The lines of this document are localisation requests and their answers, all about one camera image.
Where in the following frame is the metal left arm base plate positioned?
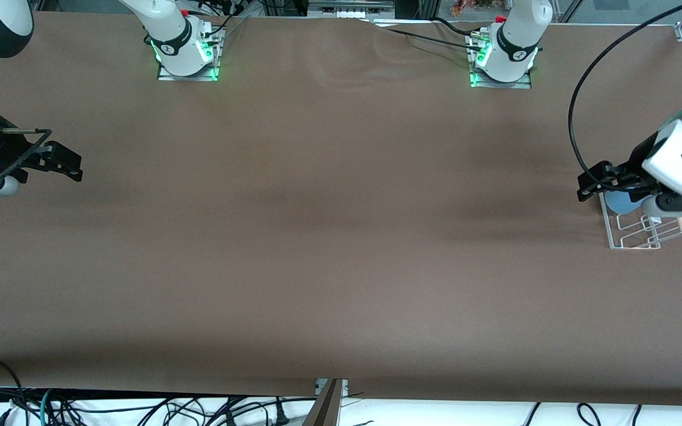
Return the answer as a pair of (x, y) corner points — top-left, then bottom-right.
(469, 33), (533, 89)

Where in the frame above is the black coiled hanging cable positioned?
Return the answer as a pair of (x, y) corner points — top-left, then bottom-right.
(576, 402), (603, 426)

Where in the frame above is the blue plastic cup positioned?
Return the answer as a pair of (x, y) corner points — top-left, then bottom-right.
(604, 188), (647, 215)

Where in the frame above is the long black table cable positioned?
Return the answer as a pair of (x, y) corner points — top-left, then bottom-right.
(371, 21), (487, 54)

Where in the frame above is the white power strip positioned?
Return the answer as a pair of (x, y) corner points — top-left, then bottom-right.
(308, 0), (395, 19)

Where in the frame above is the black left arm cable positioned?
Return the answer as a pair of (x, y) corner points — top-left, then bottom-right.
(567, 0), (682, 179)

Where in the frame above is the orange background clutter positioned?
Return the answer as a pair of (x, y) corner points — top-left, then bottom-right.
(451, 0), (497, 16)

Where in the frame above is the metal table support beam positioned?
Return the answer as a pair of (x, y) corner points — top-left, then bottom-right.
(302, 379), (349, 426)

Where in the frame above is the brown table cover sheet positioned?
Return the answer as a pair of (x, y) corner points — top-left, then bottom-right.
(0, 12), (682, 406)

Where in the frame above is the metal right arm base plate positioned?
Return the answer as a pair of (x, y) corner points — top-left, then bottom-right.
(157, 24), (226, 82)

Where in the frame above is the short black table cable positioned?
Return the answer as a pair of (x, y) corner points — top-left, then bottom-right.
(432, 17), (484, 38)

